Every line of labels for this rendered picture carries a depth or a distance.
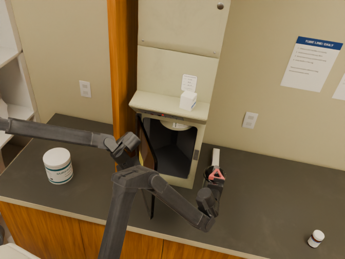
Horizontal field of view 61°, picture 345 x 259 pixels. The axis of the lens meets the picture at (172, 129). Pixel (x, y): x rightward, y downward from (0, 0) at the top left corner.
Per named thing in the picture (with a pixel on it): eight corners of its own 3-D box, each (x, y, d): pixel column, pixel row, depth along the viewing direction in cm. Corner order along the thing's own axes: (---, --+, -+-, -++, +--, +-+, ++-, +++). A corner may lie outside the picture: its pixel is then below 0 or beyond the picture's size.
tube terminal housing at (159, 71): (147, 147, 181) (152, 23, 132) (198, 158, 178) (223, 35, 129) (135, 177, 162) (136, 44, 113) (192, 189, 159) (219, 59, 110)
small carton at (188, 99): (184, 102, 122) (186, 89, 118) (195, 105, 121) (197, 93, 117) (178, 107, 118) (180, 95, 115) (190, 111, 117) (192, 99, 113)
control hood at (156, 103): (135, 108, 132) (136, 89, 126) (206, 122, 129) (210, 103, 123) (128, 123, 124) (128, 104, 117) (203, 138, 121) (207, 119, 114)
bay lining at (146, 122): (152, 139, 176) (155, 89, 154) (194, 148, 174) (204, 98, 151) (140, 168, 157) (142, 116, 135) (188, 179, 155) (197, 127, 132)
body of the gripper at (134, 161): (117, 168, 126) (109, 158, 121) (138, 156, 126) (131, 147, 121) (120, 179, 121) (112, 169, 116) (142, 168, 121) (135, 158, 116)
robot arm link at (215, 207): (206, 220, 119) (219, 219, 117) (200, 209, 116) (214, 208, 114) (208, 206, 125) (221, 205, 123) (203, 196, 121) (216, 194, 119)
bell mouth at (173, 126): (163, 106, 152) (164, 97, 148) (197, 112, 150) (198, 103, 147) (155, 126, 138) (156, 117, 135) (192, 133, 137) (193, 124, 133)
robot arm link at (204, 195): (191, 224, 119) (208, 232, 113) (181, 206, 113) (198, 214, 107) (208, 202, 125) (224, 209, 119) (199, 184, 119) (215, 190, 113)
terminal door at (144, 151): (137, 172, 158) (138, 113, 133) (151, 221, 136) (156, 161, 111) (135, 173, 158) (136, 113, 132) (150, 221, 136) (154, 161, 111)
